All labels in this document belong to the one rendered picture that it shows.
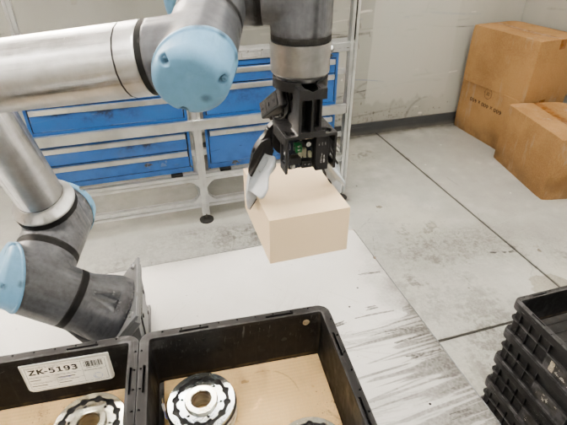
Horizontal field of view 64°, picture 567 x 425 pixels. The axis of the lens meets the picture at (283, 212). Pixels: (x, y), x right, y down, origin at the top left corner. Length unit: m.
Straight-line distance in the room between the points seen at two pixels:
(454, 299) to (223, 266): 1.31
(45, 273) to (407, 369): 0.71
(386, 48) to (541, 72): 1.04
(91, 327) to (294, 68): 0.62
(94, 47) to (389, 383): 0.78
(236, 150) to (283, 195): 1.81
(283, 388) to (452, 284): 1.64
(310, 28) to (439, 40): 3.29
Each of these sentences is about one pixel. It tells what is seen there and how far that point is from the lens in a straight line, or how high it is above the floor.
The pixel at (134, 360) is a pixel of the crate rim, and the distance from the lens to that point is 0.72.
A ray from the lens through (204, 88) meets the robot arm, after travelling 0.44.
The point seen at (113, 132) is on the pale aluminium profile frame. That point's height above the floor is 0.60.
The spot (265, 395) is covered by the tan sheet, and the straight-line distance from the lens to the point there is 0.78.
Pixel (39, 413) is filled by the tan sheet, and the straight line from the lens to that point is 0.85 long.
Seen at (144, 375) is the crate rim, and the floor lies 0.92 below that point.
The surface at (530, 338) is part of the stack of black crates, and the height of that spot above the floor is 0.52.
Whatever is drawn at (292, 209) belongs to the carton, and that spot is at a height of 1.12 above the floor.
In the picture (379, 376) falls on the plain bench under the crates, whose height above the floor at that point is 0.70.
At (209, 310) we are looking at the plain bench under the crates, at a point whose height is 0.70.
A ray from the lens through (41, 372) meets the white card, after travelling 0.80.
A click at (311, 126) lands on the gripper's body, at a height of 1.25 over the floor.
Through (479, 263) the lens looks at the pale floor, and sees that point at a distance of 2.51.
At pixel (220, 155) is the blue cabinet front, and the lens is 2.48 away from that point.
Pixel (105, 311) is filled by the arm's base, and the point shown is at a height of 0.85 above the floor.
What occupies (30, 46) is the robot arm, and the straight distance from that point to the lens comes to 0.53.
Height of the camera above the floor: 1.47
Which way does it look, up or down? 33 degrees down
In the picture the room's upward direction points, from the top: straight up
